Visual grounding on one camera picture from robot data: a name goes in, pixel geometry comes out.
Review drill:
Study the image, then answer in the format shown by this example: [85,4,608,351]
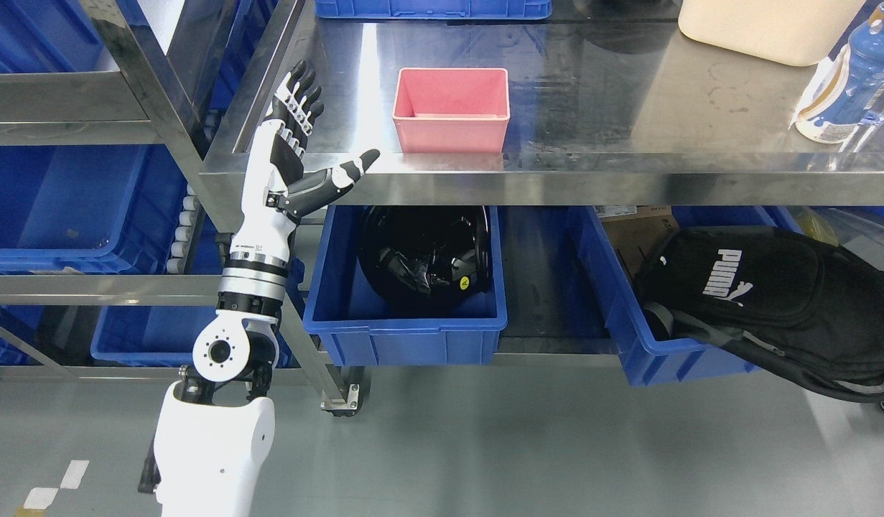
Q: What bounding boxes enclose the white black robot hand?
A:
[231,60,380,261]

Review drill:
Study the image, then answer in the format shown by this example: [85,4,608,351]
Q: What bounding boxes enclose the pink plastic storage box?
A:
[392,67,511,154]

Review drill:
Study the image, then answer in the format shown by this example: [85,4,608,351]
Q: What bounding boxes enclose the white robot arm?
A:
[145,250,292,516]

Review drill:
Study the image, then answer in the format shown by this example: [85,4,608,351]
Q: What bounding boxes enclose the blue bin left shelf lower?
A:
[90,304,215,368]

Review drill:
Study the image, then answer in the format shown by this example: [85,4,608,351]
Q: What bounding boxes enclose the blue bin shelf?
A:
[0,144,187,275]
[90,304,215,368]

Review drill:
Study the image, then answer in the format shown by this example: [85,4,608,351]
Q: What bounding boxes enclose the blue bin left shelf middle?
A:
[0,144,187,275]

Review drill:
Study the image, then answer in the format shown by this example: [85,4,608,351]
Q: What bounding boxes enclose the stainless steel shelf rack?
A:
[0,0,299,381]

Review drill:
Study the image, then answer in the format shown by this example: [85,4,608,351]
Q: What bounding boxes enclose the cardboard box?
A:
[594,205,679,282]

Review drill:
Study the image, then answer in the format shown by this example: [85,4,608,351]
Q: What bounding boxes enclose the cream plastic container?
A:
[678,1,865,67]

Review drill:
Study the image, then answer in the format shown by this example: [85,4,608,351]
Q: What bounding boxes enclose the blue bin with helmet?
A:
[302,205,508,366]

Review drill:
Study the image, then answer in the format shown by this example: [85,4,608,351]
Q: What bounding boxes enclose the black helmet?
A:
[358,205,492,308]

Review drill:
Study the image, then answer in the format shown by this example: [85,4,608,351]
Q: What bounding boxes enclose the blue bin top edge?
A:
[315,1,553,21]

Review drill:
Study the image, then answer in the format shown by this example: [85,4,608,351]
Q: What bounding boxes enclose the stainless steel table cart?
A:
[205,1,884,386]

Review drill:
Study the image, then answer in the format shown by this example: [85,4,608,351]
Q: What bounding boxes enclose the blue bin upper left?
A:
[0,1,113,73]

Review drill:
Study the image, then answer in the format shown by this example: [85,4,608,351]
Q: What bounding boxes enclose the blue bin with backpack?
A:
[567,206,760,386]

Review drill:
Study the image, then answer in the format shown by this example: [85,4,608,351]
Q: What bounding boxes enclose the black Puma backpack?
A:
[634,225,884,403]

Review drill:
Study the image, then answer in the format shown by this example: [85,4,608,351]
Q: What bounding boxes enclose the blue drink bottle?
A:
[795,2,884,144]

